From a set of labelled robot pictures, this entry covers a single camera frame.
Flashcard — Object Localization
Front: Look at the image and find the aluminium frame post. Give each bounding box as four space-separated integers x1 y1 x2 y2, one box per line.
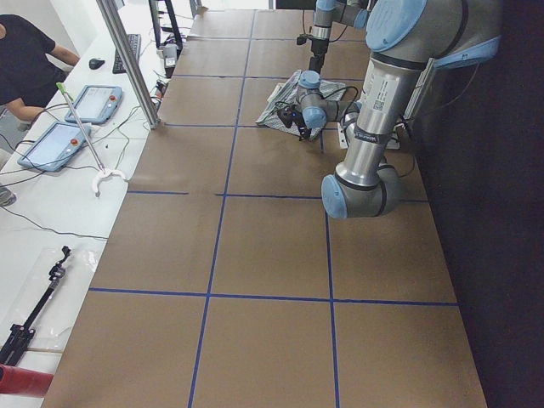
96 0 160 129

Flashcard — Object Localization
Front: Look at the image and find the blue teach pendant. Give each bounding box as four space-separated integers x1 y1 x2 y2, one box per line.
72 85 123 125
17 122 86 172

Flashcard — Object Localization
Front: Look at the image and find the person in black shirt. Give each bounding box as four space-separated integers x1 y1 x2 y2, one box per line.
1 14 80 122

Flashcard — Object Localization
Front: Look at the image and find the black computer mouse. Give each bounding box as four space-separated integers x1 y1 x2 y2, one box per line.
88 58 105 71

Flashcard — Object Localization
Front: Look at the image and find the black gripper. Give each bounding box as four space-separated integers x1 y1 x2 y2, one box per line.
296 122 311 141
309 37 326 74

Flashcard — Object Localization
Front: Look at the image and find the red cylinder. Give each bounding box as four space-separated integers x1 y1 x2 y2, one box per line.
1 365 54 398

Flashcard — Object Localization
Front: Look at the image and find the black keyboard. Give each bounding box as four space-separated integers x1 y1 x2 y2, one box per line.
111 33 143 74

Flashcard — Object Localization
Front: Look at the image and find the near blue teach pendant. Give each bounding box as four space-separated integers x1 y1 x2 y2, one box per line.
17 122 86 172

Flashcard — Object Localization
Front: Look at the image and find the metal reacher grabber tool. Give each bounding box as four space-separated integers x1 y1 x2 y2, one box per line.
56 82 128 197

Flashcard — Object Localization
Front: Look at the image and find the black tripod clamp tool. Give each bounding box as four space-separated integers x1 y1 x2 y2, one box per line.
0 245 73 367

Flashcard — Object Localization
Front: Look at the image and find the navy white striped polo shirt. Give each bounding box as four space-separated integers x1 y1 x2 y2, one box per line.
256 70 348 140

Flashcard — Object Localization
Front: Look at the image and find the far blue teach pendant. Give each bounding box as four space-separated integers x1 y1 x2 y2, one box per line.
72 85 123 125

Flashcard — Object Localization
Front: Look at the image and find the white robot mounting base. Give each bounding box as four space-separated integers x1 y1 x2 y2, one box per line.
337 122 402 150

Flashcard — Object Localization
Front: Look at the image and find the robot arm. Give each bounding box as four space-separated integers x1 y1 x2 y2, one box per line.
296 1 503 218
309 0 369 73

